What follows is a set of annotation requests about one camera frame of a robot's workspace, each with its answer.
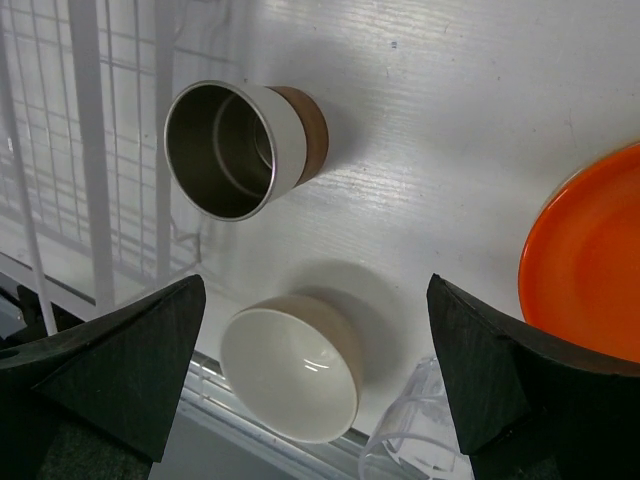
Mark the white wire dish rack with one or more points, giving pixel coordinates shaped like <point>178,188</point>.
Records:
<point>91,218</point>

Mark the orange plate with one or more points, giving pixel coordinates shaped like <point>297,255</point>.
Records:
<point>578,274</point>

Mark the steel cup brown base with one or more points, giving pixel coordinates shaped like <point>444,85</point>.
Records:
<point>233,149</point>

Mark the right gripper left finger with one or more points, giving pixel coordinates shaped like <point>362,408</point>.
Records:
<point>98,401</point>

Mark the white ceramic bowl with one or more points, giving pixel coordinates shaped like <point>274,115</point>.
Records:
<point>296,363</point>

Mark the clear glass tumbler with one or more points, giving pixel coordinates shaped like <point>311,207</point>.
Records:
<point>416,437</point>

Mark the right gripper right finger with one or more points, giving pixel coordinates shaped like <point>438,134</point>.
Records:
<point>529,405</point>

